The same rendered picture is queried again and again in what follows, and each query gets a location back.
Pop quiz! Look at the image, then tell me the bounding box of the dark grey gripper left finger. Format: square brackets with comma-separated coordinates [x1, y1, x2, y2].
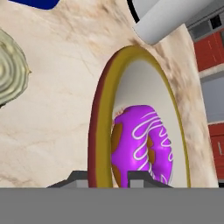
[46, 170, 90, 189]

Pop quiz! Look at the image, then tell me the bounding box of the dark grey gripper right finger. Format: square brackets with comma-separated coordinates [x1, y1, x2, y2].
[127, 170, 174, 189]

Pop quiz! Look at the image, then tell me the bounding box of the yellow-rimmed red and white bowl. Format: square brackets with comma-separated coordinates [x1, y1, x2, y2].
[87, 45, 193, 189]

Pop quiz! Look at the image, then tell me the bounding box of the purple frosted donut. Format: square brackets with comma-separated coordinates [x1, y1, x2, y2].
[110, 104, 175, 189]

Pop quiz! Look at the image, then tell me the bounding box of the cream frosted cupcake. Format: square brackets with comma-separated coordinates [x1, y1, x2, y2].
[0, 27, 32, 109]

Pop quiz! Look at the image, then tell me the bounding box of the blue tray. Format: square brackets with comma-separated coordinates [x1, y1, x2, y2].
[8, 0, 61, 11]

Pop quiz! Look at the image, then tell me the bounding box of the red and grey cupboard run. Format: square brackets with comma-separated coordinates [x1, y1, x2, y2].
[185, 6, 224, 188]

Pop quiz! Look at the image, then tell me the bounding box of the white and black round object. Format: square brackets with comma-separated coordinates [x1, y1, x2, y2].
[126, 0, 219, 46]

